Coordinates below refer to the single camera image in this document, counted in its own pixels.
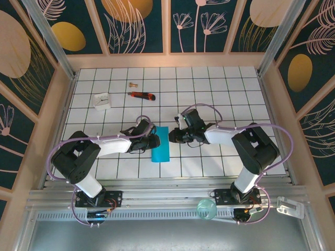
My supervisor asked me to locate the red black utility knife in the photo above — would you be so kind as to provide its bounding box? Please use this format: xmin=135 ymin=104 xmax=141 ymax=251
xmin=127 ymin=91 xmax=157 ymax=102

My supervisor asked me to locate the black controller board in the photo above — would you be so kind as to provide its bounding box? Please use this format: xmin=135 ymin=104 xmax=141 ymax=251
xmin=86 ymin=209 xmax=108 ymax=223
xmin=233 ymin=206 xmax=260 ymax=224

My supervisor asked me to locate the clear green plastic cup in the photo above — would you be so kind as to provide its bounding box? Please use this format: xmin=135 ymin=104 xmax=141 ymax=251
xmin=196 ymin=198 xmax=218 ymax=221

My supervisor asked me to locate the blue cloth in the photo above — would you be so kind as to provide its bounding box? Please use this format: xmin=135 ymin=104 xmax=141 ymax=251
xmin=151 ymin=125 xmax=171 ymax=163

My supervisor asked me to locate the purple cable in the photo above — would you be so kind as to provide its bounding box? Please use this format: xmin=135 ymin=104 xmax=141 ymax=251
xmin=46 ymin=115 xmax=158 ymax=228
xmin=182 ymin=104 xmax=293 ymax=226

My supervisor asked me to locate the aluminium side rail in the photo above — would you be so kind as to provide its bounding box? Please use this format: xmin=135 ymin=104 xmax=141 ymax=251
xmin=39 ymin=73 xmax=79 ymax=189
xmin=258 ymin=74 xmax=298 ymax=185

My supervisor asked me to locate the aluminium corner post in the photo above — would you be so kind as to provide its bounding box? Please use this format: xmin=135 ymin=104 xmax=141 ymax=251
xmin=20 ymin=0 xmax=78 ymax=79
xmin=258 ymin=0 xmax=306 ymax=76

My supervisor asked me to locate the small white square clock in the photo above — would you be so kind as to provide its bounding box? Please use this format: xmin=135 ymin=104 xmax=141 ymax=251
xmin=93 ymin=93 xmax=112 ymax=112

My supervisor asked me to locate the aluminium table edge rail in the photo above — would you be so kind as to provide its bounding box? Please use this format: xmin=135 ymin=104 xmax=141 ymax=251
xmin=43 ymin=177 xmax=293 ymax=188

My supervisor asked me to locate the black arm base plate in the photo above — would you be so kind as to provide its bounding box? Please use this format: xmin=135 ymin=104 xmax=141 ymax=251
xmin=214 ymin=188 xmax=261 ymax=206
xmin=75 ymin=190 xmax=124 ymax=209

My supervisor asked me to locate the wide aluminium base rail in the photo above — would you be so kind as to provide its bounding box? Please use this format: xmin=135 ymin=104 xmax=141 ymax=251
xmin=26 ymin=186 xmax=309 ymax=211

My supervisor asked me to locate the perforated metal cable tray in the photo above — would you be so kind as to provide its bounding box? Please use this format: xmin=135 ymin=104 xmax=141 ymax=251
xmin=35 ymin=211 xmax=236 ymax=222

